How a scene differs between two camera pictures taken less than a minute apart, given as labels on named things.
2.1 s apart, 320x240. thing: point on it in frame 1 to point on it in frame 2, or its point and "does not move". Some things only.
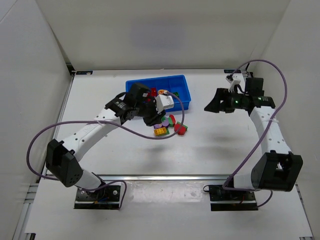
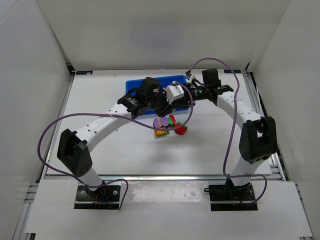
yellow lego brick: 160,131 does not move
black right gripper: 222,100 to 188,92
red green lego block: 182,130 does not move
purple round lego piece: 164,123 does not move
